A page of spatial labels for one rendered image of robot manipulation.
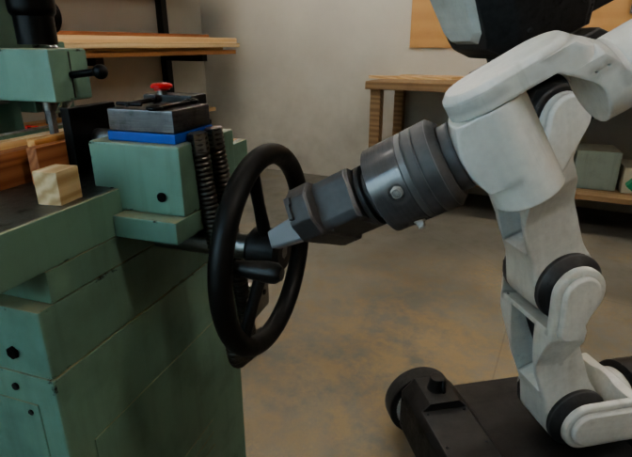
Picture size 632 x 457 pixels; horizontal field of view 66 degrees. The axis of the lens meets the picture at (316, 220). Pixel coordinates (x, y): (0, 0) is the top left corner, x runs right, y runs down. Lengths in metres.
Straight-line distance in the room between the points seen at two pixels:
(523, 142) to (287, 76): 3.88
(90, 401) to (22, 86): 0.43
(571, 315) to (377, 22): 3.16
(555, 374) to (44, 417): 0.97
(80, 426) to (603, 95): 0.67
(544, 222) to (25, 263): 0.84
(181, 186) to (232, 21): 3.96
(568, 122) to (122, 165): 0.70
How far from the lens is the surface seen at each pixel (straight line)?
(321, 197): 0.47
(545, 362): 1.17
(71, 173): 0.64
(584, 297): 1.07
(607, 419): 1.31
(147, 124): 0.64
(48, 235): 0.61
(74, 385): 0.69
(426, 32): 3.81
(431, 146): 0.44
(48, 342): 0.64
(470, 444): 1.31
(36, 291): 0.64
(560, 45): 0.44
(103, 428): 0.76
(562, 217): 1.03
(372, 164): 0.45
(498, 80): 0.43
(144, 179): 0.65
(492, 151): 0.44
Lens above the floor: 1.08
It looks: 20 degrees down
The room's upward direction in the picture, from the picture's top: straight up
